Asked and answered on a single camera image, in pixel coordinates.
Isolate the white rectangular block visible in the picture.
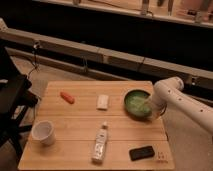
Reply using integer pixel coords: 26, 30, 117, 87
97, 94, 109, 110

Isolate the black cable on floor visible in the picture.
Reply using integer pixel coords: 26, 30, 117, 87
25, 41, 42, 79

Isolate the clear plastic bottle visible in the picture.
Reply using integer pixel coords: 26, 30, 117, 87
91, 122, 108, 164

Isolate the green ceramic bowl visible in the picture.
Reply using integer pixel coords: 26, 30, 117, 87
124, 89, 152, 120

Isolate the black smartphone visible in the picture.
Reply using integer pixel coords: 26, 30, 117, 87
129, 146, 155, 161

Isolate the white paper cup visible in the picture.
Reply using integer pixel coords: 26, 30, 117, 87
32, 121, 55, 146

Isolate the orange carrot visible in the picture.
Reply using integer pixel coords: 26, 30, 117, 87
60, 92, 75, 104

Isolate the black chair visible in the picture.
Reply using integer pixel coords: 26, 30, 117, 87
0, 46, 38, 157

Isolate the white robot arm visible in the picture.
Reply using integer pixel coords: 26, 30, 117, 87
147, 77, 213, 135

